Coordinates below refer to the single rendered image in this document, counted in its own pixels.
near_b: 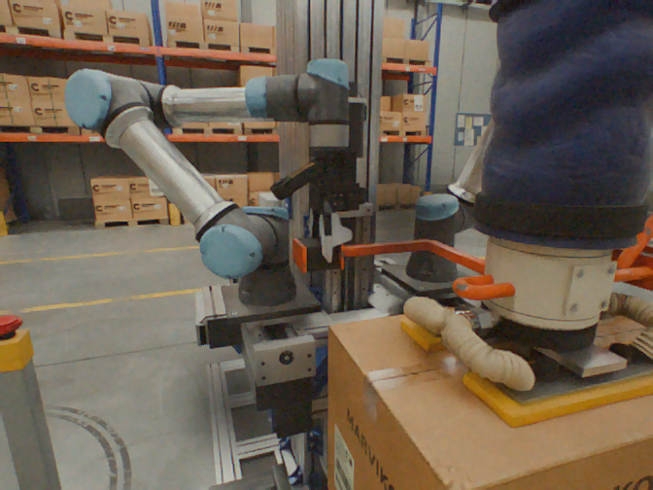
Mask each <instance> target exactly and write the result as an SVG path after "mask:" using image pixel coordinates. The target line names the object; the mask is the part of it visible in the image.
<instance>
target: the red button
mask: <svg viewBox="0 0 653 490"><path fill-rule="evenodd" d="M22 323H23V322H22V318H21V317H19V316H18V315H4V316H0V340H6V339H9V338H12V337H14V336H15V335H17V330H18V329H19V328H20V326H22Z"/></svg>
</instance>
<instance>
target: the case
mask: <svg viewBox="0 0 653 490"><path fill-rule="evenodd" d="M610 316H613V317H616V319H615V324H609V325H604V326H598V329H597V330H596V334H595V338H594V341H593V344H595V345H598V346H599V347H603V346H607V345H609V344H611V343H623V342H628V341H633V340H636V337H637V336H638V335H640V333H642V332H644V330H645V329H647V328H646V327H645V326H642V325H641V324H638V323H637V322H634V321H632V319H628V318H627V317H623V316H622V315H621V316H619V315H617V316H614V315H610ZM407 319H408V318H407V317H405V315H399V316H393V317H385V318H378V319H371V320H363V321H357V322H348V323H341V324H333V325H329V326H328V413H327V487H328V490H653V394H652V395H648V396H643V397H639V398H635V399H630V400H627V401H623V402H616V403H612V404H608V405H603V406H599V407H596V408H592V409H587V410H583V411H579V412H575V413H571V414H567V415H564V416H560V417H555V418H551V419H547V420H543V421H539V422H534V423H530V424H528V425H524V427H520V428H515V429H513V428H510V427H509V425H508V424H507V423H506V422H505V421H503V420H502V419H501V418H500V417H499V416H498V415H497V414H495V413H494V412H493V411H492V410H491V409H490V408H488V407H487V406H486V405H485V403H484V402H482V401H481V400H480V399H479V398H478V397H477V396H476V395H475V394H474V393H471V392H470V391H469V390H468V389H467V388H466V387H465V386H464V384H463V381H464V374H465V373H468V372H473V371H472V369H470V367H466V366H465V364H464V363H462V362H461V360H460V359H458V356H457V355H456V354H455V353H454V352H452V351H450V350H449V349H445V350H439V351H434V352H427V351H426V350H425V349H424V348H423V347H422V346H420V345H419V344H418V343H417V342H416V341H415V340H414V339H413V338H412V337H410V336H409V335H408V334H406V332H405V331H404V330H403V329H402V328H401V327H400V322H401V320H407Z"/></svg>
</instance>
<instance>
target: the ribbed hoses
mask: <svg viewBox="0 0 653 490"><path fill-rule="evenodd" d="M610 298H611V307H610V310H609V311H607V313H606V314H608V315H614V316H617V315H619V316H621V315H622V316H623V317H627V318H628V319H632V321H634V322H637V323H638V324H641V325H642V326H645V327H646V328H647V329H645V330H644V332H641V333H640V335H638V336H637V337H636V340H633V341H632V344H630V346H631V347H632V348H633V349H634V350H636V351H637V352H638V353H642V354H643V355H645V357H646V358H647V359H649V360H650V361H653V303H652V302H648V301H647V300H641V299H640V297H634V296H633V295H629V296H627V295H626V294H621V295H620V294H618V293H612V292H611V294H610ZM403 311H404V315H405V317H407V318H408V319H409V320H410V321H412V322H414V323H416V324H418V325H420V326H421V327H424V328H425V329H429V330H430V331H433V332H436V333H440V332H441V336H442V340H443V341H444V342H445V344H446V345H447V347H449V348H450V349H451V350H452V351H453V352H454V353H455V354H456V355H457V356H458V359H460V360H461V362H462V363H464V364H465V366H466V367H468V368H470V369H472V371H474V372H478V373H479V375H480V377H488V378H489V379H490V380H491V381H498V383H501V382H503V385H505V386H506V387H508V388H510V389H512V390H515V391H520V392H522V391H529V390H530V389H531V388H532V387H533V384H534V376H533V373H532V371H531V369H530V367H529V366H528V364H527V361H525V360H523V358H522V357H521V356H519V355H517V354H512V353H510V352H508V351H502V350H496V349H495V350H493V348H492V347H488V345H487V343H484V342H483V340H482V338H480V337H479V336H478V335H477V334H475V332H474V330H473V331H472V326H471V325H474V324H473V322H472V321H471V319H470V317H469V316H467V315H465V314H464V315H465V316H467V317H468V320H470V321H471V323H472V324H470V323H469V321H468V320H467V319H466V318H465V317H464V316H463V315H460V314H454V311H455V310H454V309H452V310H451V311H450V310H449V309H446V310H444V308H442V307H440V305H439V304H438V303H436V301H434V300H433V299H429V298H427V297H424V298H422V297H413V298H411V299H409V300H408V301H406V302H405V303H404V305H403ZM606 314H604V315H606Z"/></svg>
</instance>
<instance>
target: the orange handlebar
mask: <svg viewBox="0 0 653 490"><path fill-rule="evenodd" d="M427 250H429V251H431V252H433V253H435V254H437V255H439V256H441V257H445V258H447V259H449V260H451V262H453V263H457V264H459V265H461V266H465V267H467V268H469V269H471V270H473V271H476V272H478V273H480V274H482V275H475V276H466V277H461V278H457V280H456V281H455V282H454V283H453V291H454V292H455V293H456V294H457V295H459V296H460V297H463V298H464V299H469V300H475V301H481V300H490V298H504V297H512V296H514V295H515V293H516V289H515V287H514V286H513V285H512V284H509V283H502V284H495V285H494V277H493V275H492V274H484V269H485V260H482V259H480V258H477V257H475V256H472V255H471V254H468V253H464V252H462V251H459V250H457V249H454V248H452V247H449V246H447V245H443V244H441V243H438V241H436V240H428V239H417V240H402V241H390V242H375V244H361V245H347V246H345V253H344V257H354V256H366V255H379V254H391V253H403V252H415V251H427ZM651 275H652V270H651V268H650V267H648V266H639V267H630V268H622V269H615V274H614V279H613V283H619V282H627V281H635V280H642V278H648V279H649V277H650V276H651Z"/></svg>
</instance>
